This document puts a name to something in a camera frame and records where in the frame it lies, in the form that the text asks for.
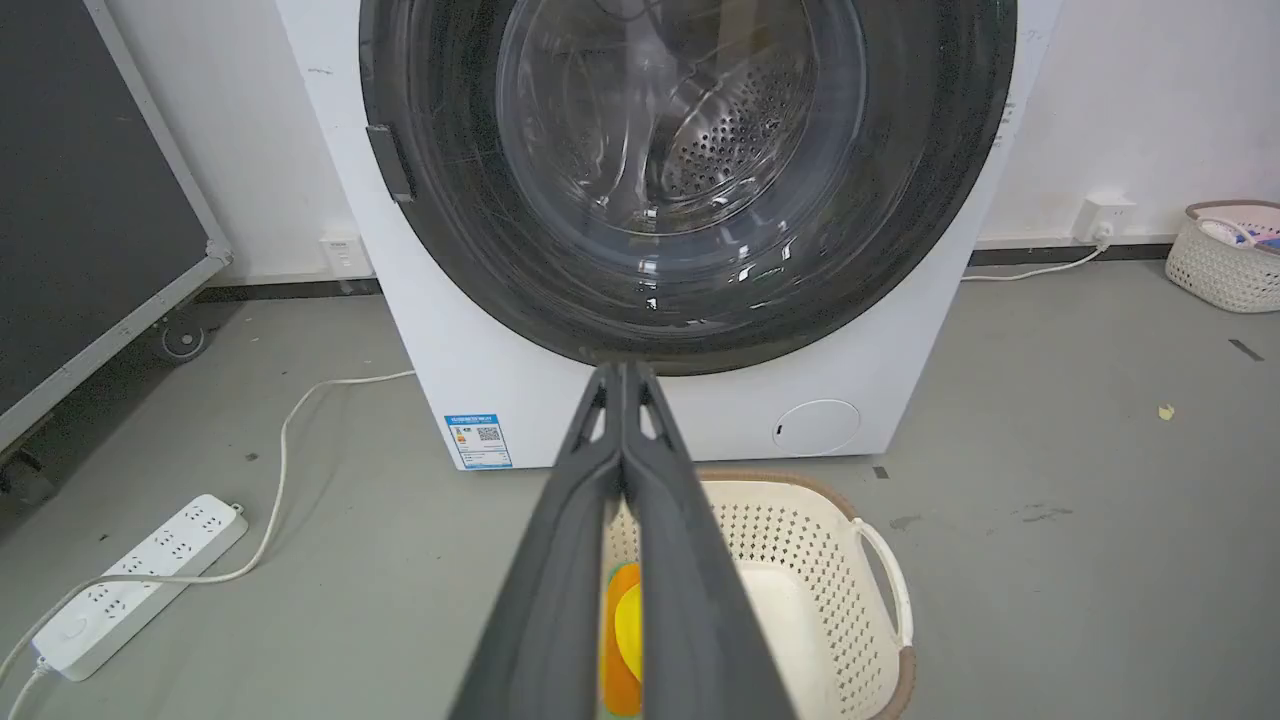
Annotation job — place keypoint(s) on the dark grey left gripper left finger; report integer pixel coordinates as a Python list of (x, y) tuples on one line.
[(555, 600)]

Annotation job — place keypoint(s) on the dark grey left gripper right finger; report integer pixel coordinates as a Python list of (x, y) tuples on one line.
[(700, 600)]

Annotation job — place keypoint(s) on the white front-load washing machine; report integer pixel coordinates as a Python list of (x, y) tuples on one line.
[(480, 340)]

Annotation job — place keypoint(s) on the round dark washing machine door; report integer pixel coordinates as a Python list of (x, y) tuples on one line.
[(690, 190)]

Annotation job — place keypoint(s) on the orange and yellow toy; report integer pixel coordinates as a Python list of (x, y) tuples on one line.
[(625, 640)]

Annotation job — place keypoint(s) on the cream perforated laundry basket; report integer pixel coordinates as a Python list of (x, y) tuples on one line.
[(810, 590)]

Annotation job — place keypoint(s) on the blue energy label sticker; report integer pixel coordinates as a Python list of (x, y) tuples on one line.
[(478, 440)]

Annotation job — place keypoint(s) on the white power strip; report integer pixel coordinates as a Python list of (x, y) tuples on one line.
[(140, 585)]

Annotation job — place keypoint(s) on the black caster wheel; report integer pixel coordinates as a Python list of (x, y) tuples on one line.
[(182, 338)]

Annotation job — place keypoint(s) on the small white perforated basket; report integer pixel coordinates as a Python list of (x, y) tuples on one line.
[(1225, 255)]

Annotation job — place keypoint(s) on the white wall outlet plate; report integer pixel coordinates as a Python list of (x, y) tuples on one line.
[(345, 255)]

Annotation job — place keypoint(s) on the white wall socket with plug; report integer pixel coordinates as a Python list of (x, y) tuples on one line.
[(1102, 218)]

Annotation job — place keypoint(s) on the black board with metal frame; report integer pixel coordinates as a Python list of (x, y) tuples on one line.
[(80, 200)]

